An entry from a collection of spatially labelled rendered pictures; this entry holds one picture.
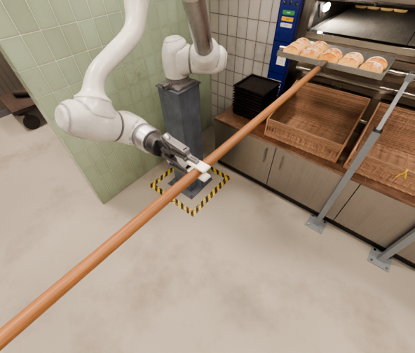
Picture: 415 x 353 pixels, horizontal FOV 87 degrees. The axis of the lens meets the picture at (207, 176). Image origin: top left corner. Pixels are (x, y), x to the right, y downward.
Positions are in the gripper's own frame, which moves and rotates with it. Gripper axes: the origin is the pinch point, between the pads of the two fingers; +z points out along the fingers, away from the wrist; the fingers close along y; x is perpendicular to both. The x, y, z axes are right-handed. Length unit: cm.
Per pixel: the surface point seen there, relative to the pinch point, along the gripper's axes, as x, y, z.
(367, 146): -95, 33, 38
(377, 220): -101, 87, 68
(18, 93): -15, 85, -328
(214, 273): -11, 119, -2
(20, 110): -3, 92, -298
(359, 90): -155, 32, 17
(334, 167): -102, 61, 29
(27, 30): -8, -16, -122
